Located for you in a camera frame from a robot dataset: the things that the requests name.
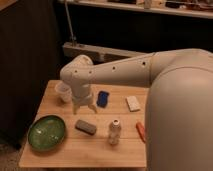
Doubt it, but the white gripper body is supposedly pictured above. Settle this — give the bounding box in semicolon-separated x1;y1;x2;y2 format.
72;84;93;106

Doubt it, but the green ceramic bowl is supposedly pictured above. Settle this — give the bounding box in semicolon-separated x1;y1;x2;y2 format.
27;115;66;152

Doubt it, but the white rectangular block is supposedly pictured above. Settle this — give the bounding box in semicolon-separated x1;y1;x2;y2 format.
126;96;140;112

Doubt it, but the wooden shelf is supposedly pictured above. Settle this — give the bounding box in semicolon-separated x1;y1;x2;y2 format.
58;0;213;19

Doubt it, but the grey rectangular sponge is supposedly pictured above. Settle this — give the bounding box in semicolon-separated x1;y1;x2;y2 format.
75;120;97;135

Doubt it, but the white plastic bottle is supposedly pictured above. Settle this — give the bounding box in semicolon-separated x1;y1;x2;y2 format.
108;119;121;145

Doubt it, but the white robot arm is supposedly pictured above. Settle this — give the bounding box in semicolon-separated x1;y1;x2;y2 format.
60;49;213;171

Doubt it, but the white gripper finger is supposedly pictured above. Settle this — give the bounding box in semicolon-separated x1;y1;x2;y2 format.
73;105;80;115
88;104;97;113

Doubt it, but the metal pole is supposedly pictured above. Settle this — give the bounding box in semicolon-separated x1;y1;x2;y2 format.
64;0;76;46

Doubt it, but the clear plastic cup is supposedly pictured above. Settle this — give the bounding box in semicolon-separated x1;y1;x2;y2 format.
55;82;71;103

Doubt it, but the blue rectangular object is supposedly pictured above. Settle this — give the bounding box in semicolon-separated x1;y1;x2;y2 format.
96;91;109;108

